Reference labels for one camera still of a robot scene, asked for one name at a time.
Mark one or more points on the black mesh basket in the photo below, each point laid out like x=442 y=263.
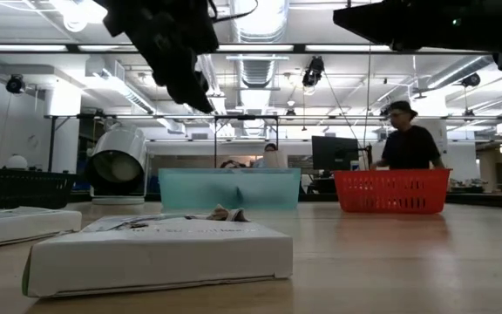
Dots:
x=20 y=187

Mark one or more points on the black computer monitor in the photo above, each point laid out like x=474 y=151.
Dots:
x=334 y=152

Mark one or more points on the black support post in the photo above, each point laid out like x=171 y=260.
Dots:
x=53 y=144

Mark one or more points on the beige laptop lid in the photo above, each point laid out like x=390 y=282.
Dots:
x=276 y=160

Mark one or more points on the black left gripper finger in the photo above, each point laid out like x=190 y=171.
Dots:
x=194 y=74
x=172 y=78

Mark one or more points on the white cylindrical container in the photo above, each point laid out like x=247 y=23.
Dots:
x=118 y=148

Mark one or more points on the long ceiling light strip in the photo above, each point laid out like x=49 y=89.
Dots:
x=255 y=48

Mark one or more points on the white square product box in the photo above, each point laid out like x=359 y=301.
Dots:
x=20 y=227

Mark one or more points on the white dome object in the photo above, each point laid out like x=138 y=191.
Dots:
x=15 y=162

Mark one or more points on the red plastic mesh basket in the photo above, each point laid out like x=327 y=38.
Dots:
x=392 y=192

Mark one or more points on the black ceiling spotlight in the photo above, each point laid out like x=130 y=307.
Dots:
x=15 y=83
x=471 y=79
x=313 y=72

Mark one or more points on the teal translucent plastic bin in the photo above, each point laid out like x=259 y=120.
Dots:
x=233 y=189

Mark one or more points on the person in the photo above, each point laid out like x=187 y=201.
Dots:
x=231 y=165
x=270 y=147
x=410 y=148

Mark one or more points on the black aluminium table frame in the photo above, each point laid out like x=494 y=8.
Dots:
x=320 y=197

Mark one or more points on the white oblong product box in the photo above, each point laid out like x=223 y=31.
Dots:
x=159 y=261

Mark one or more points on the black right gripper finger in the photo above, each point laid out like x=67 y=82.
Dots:
x=386 y=37
x=377 y=15

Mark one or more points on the silver ventilation duct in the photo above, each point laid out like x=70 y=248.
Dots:
x=257 y=26

